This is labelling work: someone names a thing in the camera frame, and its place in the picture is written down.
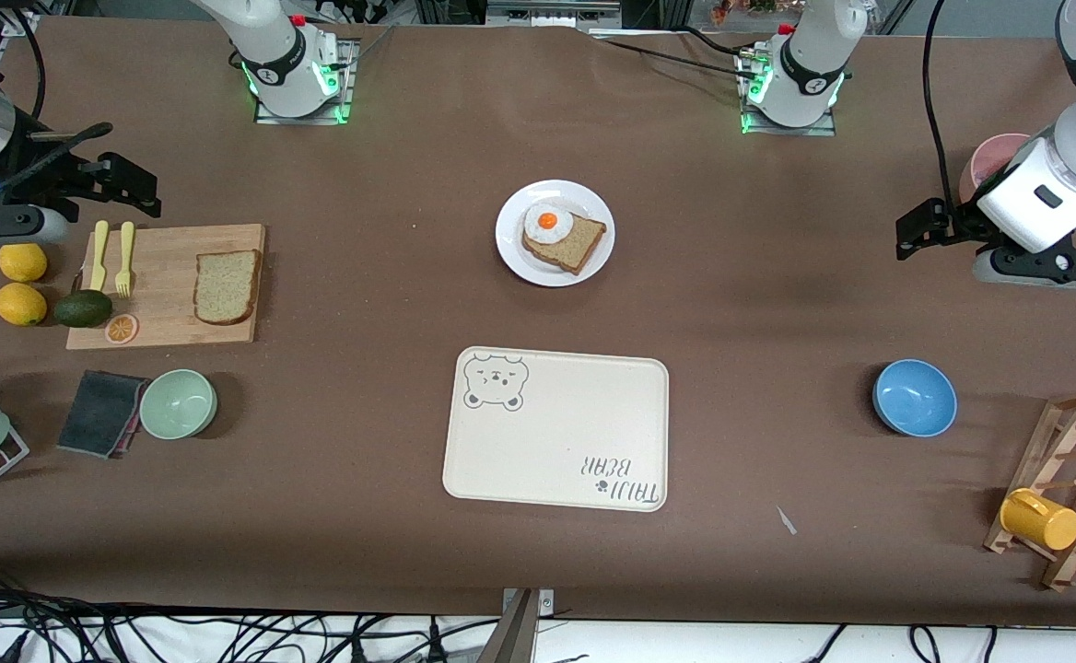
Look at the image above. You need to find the brown bread slice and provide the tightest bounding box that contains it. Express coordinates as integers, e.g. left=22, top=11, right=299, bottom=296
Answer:
left=193, top=249, right=263, bottom=326
left=521, top=214, right=609, bottom=276

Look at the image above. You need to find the fried egg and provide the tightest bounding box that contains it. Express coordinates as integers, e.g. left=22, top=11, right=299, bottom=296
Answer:
left=523, top=202, right=576, bottom=246

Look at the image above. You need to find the white round plate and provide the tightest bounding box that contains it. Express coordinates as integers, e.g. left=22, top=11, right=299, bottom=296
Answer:
left=495, top=180, right=615, bottom=288

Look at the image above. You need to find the yellow plastic fork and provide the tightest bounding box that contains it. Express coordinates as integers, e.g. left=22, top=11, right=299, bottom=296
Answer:
left=114, top=221, right=136, bottom=299

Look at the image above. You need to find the pink bowl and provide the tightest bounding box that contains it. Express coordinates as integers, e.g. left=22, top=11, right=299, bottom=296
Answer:
left=959, top=134, right=1033, bottom=205

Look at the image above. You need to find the yellow plastic knife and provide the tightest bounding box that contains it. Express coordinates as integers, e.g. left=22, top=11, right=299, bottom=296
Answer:
left=88, top=220, right=111, bottom=293

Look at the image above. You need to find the wooden cutting board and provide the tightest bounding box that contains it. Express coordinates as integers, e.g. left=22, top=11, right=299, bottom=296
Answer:
left=65, top=224, right=267, bottom=351

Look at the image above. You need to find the dark green avocado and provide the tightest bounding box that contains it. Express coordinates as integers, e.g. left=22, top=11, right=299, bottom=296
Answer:
left=53, top=289, right=114, bottom=329

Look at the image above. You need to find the yellow lemon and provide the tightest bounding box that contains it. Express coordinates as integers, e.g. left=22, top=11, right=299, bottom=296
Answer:
left=0, top=239, right=49, bottom=283
left=0, top=282, right=48, bottom=327

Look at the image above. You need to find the blue bowl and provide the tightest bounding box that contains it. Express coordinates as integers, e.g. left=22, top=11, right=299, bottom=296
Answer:
left=872, top=359, right=958, bottom=438

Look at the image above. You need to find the pale green bowl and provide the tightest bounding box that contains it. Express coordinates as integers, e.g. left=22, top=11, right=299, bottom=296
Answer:
left=139, top=369, right=218, bottom=440

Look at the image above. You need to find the dark grey sponge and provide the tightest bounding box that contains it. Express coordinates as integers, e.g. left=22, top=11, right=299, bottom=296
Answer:
left=56, top=370, right=150, bottom=459

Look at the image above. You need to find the yellow mug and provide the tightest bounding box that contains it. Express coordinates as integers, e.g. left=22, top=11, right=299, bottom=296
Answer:
left=1000, top=488, right=1076, bottom=552

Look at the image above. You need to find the cream bear print tray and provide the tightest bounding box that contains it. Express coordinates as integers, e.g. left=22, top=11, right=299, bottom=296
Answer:
left=442, top=346, right=670, bottom=513

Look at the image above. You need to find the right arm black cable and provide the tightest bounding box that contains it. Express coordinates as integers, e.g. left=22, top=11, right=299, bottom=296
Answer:
left=0, top=9, right=115, bottom=199

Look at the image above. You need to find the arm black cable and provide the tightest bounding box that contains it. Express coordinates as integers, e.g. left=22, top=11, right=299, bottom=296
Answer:
left=0, top=9, right=115, bottom=199
left=922, top=0, right=963, bottom=217

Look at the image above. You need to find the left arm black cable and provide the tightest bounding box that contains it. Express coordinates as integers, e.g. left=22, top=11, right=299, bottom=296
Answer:
left=922, top=0, right=963, bottom=217

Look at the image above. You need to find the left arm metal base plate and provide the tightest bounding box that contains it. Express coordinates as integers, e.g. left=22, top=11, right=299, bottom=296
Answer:
left=739, top=46, right=838, bottom=137

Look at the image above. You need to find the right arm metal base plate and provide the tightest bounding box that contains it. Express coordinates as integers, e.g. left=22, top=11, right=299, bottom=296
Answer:
left=253, top=39, right=357, bottom=126

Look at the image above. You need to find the thin grey cable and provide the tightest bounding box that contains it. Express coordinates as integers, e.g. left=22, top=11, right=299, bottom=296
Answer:
left=352, top=25, right=398, bottom=67

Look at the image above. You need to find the black table cable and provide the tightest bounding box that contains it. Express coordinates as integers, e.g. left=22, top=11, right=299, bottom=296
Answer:
left=589, top=35, right=760, bottom=82

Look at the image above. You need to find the black cable tangle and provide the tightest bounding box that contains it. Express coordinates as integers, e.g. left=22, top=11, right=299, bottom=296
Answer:
left=0, top=589, right=502, bottom=663

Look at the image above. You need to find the grey metal bracket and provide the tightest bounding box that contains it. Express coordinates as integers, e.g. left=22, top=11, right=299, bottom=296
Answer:
left=478, top=587, right=557, bottom=663

